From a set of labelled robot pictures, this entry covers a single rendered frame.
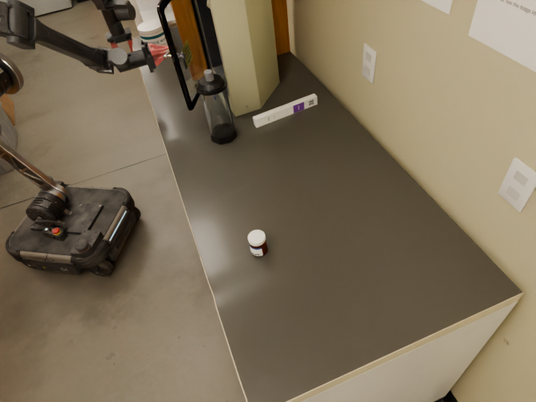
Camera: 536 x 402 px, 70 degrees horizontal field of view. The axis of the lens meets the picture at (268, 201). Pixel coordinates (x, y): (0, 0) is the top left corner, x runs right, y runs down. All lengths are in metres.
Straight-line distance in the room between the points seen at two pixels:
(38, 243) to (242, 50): 1.62
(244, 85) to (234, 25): 0.23
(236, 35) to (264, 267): 0.80
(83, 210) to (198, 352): 1.08
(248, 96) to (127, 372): 1.42
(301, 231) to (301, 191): 0.16
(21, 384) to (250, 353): 1.60
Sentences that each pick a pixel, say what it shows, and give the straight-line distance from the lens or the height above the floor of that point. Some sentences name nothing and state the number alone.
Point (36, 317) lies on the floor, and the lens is 2.54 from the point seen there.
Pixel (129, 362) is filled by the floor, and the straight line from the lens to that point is 2.15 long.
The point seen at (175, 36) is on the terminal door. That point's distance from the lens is 1.50.
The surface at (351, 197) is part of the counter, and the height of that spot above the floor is 0.94.
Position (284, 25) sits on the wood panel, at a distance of 1.92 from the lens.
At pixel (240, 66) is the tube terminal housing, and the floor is 1.14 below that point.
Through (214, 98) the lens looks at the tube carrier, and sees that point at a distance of 1.35.
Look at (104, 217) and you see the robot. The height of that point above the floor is 0.24.
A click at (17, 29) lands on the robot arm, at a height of 1.47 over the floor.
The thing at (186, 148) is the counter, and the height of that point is 0.94.
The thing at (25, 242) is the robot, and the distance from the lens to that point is 2.57.
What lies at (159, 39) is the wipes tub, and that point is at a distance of 2.10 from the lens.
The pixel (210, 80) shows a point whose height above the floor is 1.18.
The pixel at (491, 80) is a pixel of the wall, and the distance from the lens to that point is 1.00.
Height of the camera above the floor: 1.84
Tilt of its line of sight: 48 degrees down
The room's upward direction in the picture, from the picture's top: 10 degrees counter-clockwise
